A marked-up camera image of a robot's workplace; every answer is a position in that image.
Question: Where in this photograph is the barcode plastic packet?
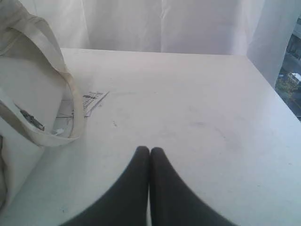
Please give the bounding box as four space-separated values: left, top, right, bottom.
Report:
55 91 109 122

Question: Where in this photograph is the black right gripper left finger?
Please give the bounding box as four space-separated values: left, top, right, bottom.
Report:
63 146 150 226

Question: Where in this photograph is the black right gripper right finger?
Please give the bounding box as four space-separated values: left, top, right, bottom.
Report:
149 147 234 226

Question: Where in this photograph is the beige duffel bag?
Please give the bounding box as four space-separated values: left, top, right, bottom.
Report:
0 9 84 211

